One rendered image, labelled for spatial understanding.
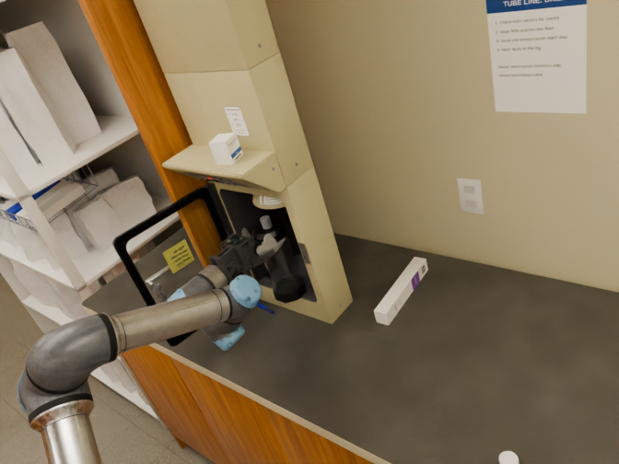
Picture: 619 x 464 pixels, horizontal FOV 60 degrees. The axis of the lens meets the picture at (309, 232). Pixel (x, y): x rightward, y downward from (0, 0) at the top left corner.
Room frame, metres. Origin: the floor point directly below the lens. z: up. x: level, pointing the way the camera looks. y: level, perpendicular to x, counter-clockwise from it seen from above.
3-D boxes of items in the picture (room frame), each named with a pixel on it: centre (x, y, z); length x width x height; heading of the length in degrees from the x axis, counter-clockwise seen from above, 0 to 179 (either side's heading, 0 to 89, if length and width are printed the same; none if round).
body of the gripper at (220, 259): (1.22, 0.21, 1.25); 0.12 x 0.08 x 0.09; 132
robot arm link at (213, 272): (1.17, 0.28, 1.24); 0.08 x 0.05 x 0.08; 42
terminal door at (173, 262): (1.35, 0.37, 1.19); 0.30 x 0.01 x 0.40; 122
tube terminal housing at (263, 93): (1.41, 0.03, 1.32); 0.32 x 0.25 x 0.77; 42
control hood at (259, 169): (1.29, 0.17, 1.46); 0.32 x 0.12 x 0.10; 42
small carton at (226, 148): (1.25, 0.13, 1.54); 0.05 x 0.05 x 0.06; 58
